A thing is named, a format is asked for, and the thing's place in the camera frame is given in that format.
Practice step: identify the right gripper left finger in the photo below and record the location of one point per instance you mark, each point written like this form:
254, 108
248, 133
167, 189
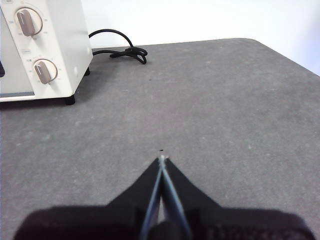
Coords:
100, 222

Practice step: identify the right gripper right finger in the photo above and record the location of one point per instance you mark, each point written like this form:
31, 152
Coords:
225, 225

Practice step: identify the beige oven knob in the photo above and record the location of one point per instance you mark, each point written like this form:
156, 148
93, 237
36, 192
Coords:
45, 72
27, 22

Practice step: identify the white toaster oven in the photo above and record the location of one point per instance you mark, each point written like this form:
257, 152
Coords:
72, 37

